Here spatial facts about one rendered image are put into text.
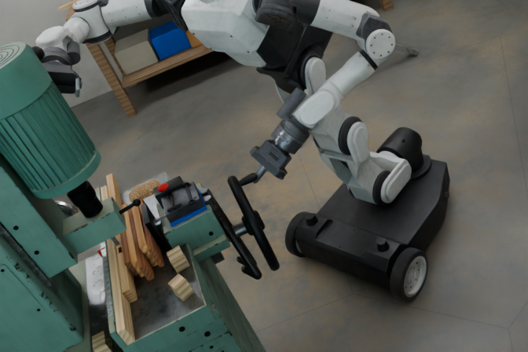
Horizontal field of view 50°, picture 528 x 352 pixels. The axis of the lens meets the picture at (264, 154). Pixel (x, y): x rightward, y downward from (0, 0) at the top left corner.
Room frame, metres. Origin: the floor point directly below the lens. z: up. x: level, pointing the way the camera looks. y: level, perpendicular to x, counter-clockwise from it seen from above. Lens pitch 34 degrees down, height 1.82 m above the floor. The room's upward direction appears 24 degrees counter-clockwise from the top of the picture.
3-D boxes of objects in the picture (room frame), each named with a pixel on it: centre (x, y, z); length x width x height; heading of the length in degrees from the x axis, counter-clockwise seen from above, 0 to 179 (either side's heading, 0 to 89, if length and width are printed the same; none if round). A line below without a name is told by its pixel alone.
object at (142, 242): (1.19, 0.37, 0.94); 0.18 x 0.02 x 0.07; 5
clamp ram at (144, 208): (1.20, 0.31, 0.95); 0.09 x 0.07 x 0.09; 5
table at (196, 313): (1.20, 0.34, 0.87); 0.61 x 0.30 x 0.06; 5
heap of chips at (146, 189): (1.44, 0.38, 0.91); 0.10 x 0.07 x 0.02; 95
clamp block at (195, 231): (1.21, 0.25, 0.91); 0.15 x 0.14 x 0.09; 5
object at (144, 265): (1.17, 0.39, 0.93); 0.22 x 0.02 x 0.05; 5
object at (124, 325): (1.19, 0.46, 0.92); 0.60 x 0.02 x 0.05; 5
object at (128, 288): (1.29, 0.45, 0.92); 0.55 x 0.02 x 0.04; 5
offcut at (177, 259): (1.07, 0.30, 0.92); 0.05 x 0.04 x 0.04; 11
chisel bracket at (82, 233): (1.18, 0.46, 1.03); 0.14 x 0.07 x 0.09; 95
